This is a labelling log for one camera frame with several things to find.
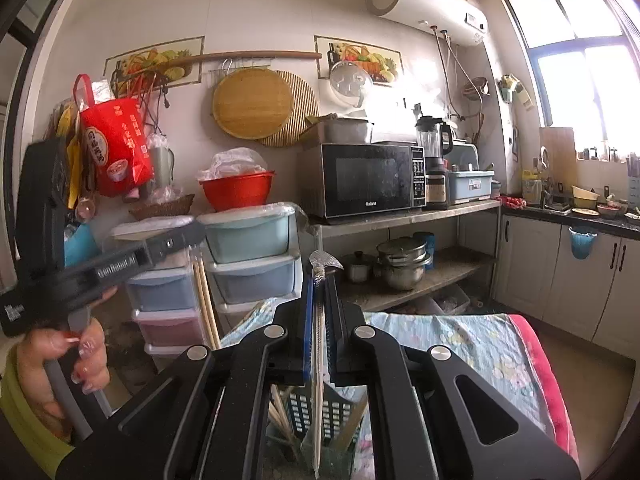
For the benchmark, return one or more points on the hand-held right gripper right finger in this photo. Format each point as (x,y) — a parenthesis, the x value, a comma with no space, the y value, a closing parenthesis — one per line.
(332,325)

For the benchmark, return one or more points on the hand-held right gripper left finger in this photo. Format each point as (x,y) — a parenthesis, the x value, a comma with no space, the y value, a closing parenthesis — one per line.
(308,330)

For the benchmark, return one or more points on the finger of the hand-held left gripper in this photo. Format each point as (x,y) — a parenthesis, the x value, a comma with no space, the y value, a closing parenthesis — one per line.
(175,240)

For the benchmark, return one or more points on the plastic-wrapped chopstick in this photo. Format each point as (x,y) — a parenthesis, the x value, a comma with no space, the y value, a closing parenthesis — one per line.
(318,320)

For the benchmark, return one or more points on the wooden chopstick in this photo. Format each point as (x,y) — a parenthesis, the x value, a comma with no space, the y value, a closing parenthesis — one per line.
(200,300)
(207,300)

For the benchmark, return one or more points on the green plastic utensil basket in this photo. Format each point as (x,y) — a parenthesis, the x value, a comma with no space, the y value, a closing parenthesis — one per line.
(340,412)

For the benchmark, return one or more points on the person's left forearm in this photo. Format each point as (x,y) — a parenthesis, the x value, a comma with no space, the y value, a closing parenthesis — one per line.
(20,425)

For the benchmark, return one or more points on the person's left hand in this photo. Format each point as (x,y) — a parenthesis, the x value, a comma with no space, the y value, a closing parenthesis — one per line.
(30,365)

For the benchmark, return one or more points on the wicker basket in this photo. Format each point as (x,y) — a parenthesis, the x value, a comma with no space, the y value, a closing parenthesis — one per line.
(162,207)

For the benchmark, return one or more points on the blue plastic bucket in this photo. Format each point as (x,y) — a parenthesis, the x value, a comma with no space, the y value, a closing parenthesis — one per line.
(80,247)

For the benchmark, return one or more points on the white blue pink drawer unit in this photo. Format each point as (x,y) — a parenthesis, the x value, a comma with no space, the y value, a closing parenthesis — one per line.
(165,290)

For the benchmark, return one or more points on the small steel pot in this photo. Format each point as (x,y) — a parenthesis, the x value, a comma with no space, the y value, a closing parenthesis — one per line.
(357,267)

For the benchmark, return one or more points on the yellow hanging cloths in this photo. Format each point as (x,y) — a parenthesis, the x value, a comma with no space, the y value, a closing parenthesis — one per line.
(72,160)

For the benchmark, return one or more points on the teal blue drawer unit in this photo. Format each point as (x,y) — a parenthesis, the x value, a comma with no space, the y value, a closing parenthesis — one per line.
(250,240)

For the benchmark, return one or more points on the grey-green mug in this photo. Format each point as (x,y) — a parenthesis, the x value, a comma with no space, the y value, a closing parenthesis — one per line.
(162,165)

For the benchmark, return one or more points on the red plastic basin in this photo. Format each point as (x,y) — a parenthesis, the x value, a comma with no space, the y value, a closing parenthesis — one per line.
(240,191)

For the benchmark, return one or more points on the stacked steel pots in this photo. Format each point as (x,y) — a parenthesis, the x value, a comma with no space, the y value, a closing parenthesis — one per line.
(402,270)

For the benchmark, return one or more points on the clear plastic bag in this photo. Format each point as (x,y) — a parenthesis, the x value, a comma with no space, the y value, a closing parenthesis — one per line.
(235,162)

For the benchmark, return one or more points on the red shopping bag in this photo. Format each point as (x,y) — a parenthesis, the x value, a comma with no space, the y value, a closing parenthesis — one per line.
(117,150)

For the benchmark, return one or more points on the clear plastic container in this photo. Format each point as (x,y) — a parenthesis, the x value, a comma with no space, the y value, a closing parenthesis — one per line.
(450,305)

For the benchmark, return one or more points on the blue canister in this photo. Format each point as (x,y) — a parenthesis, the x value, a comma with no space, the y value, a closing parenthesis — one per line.
(426,242)

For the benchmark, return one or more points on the metal shelf rack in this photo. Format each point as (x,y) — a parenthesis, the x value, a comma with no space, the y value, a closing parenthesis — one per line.
(400,215)

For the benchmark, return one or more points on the printed blanket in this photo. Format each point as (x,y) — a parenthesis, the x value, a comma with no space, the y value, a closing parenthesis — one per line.
(475,350)

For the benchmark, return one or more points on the black microwave oven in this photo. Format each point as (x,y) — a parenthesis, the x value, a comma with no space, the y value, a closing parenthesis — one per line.
(365,180)

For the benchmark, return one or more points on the round bamboo cutting board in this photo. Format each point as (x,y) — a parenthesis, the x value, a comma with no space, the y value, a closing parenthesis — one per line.
(252,105)

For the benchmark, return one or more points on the round bamboo mat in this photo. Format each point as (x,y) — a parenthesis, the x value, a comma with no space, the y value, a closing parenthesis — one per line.
(302,110)

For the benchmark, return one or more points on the grey-blue plastic box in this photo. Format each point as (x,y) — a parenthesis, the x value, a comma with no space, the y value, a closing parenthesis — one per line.
(470,187)

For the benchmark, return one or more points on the steel pot with lid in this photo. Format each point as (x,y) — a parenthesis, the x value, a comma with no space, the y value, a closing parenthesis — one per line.
(350,131)

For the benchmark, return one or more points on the long wooden rolling pin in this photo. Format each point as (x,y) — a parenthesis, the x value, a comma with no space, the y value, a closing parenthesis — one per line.
(250,55)

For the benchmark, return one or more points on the black blender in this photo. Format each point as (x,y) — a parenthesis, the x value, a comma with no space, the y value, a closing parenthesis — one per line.
(434,140)

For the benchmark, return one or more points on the white kitchen cabinets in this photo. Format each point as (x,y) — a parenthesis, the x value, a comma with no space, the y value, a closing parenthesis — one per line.
(530,250)

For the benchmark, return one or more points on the glass pot lid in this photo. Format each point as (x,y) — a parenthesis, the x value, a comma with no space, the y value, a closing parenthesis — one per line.
(350,82)

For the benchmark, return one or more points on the blue hanging pocket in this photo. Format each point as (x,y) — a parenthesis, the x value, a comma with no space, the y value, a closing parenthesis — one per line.
(582,242)

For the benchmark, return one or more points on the hanging metal strainer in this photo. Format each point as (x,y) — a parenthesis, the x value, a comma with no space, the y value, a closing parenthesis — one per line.
(475,90)

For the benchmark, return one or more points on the rectangular wooden board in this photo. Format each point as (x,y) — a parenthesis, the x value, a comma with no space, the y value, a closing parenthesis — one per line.
(557,150)

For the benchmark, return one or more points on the white water heater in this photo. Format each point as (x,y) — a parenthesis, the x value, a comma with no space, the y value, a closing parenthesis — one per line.
(430,5)

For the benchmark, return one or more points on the window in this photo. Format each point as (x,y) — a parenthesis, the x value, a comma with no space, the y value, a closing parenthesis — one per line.
(575,60)

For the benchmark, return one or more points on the fruit wall picture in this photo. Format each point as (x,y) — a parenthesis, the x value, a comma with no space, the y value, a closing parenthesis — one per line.
(385,60)
(150,60)

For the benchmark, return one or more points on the green wall holder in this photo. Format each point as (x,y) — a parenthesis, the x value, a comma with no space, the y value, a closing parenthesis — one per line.
(510,89)

